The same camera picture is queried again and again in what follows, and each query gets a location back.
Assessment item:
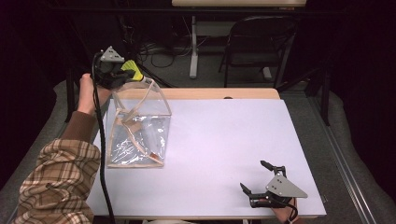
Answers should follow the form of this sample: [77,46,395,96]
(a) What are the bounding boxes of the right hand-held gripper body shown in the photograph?
[249,165,309,209]

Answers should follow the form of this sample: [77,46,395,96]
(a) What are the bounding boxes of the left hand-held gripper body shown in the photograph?
[92,46,126,90]

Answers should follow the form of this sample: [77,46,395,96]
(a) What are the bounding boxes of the yellow shuttlecock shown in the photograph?
[120,59,145,82]

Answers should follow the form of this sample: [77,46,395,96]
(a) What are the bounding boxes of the transparent bag with beige trim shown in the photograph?
[106,77,173,169]

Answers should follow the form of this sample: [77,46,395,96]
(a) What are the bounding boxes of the person's right hand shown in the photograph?
[262,197,298,224]

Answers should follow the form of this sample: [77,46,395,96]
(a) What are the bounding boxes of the person's left hand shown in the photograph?
[77,72,112,117]

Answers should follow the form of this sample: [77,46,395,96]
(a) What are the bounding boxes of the white table mat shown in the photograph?
[86,98,327,218]

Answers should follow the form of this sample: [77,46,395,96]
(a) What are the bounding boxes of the white-legged beige-topped desk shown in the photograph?
[171,0,307,80]

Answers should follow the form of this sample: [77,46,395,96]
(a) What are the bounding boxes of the wooden table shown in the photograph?
[86,87,327,221]

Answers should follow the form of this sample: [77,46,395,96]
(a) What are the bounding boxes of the black folding chair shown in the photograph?
[219,15,299,90]

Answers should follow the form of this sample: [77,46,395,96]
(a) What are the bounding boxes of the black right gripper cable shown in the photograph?
[276,197,299,224]

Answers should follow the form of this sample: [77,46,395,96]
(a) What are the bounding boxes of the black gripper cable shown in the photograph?
[91,50,117,224]
[276,197,299,224]

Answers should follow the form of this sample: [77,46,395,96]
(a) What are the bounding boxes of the bundle of floor cables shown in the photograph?
[136,38,194,69]

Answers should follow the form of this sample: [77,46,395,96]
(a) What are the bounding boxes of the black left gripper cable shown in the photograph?
[91,50,117,224]

